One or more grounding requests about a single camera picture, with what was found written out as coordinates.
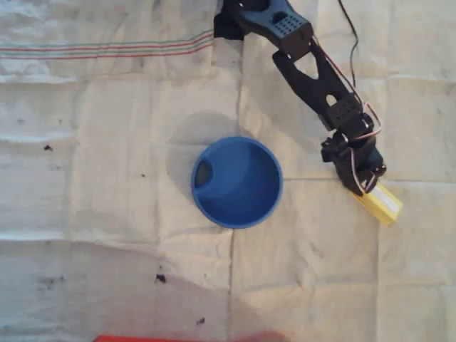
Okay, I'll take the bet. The white cloth with stripes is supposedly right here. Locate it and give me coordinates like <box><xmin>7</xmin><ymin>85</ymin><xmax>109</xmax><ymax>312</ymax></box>
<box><xmin>0</xmin><ymin>0</ymin><xmax>456</xmax><ymax>342</ymax></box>

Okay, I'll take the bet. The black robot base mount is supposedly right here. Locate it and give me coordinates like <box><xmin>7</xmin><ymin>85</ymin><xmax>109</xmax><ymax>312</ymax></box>
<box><xmin>213</xmin><ymin>14</ymin><xmax>247</xmax><ymax>40</ymax></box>

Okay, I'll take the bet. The red flat object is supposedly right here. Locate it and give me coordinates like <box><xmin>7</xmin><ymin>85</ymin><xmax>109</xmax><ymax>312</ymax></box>
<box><xmin>93</xmin><ymin>333</ymin><xmax>288</xmax><ymax>342</ymax></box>

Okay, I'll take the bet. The black power cable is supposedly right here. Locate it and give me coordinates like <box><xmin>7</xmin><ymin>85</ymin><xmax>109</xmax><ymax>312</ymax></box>
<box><xmin>337</xmin><ymin>0</ymin><xmax>359</xmax><ymax>94</ymax></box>

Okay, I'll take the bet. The yellow rectangular block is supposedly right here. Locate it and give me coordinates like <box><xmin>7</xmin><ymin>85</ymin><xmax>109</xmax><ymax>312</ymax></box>
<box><xmin>352</xmin><ymin>182</ymin><xmax>405</xmax><ymax>227</ymax></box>

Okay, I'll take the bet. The blue plastic cup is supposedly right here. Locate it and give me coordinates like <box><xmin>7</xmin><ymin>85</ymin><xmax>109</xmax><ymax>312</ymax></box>
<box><xmin>191</xmin><ymin>135</ymin><xmax>285</xmax><ymax>229</ymax></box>

